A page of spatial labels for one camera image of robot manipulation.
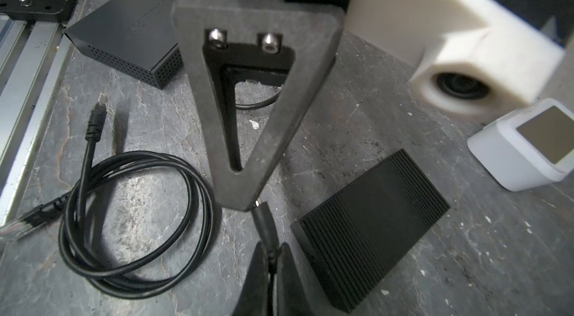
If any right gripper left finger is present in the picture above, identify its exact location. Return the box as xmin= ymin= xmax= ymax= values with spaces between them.
xmin=232 ymin=242 xmax=269 ymax=316

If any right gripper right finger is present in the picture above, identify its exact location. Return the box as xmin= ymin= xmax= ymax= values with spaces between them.
xmin=277 ymin=243 xmax=313 ymax=316

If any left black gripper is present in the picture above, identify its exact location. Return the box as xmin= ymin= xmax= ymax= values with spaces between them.
xmin=172 ymin=0 xmax=350 ymax=211

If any black ribbed network switch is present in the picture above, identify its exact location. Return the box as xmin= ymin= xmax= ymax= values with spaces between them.
xmin=291 ymin=149 xmax=450 ymax=314

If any flat black perforated box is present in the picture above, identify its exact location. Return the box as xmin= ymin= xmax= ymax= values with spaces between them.
xmin=64 ymin=0 xmax=182 ymax=90

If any white digital clock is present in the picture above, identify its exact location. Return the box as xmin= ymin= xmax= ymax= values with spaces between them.
xmin=467 ymin=98 xmax=573 ymax=192

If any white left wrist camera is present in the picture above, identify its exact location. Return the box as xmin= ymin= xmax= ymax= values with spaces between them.
xmin=345 ymin=0 xmax=566 ymax=118

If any coiled thick black cable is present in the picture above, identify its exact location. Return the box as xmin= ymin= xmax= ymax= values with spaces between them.
xmin=0 ymin=101 xmax=217 ymax=300

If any aluminium mounting rail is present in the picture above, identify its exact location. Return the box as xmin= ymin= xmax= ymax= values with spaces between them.
xmin=1 ymin=16 xmax=70 ymax=224

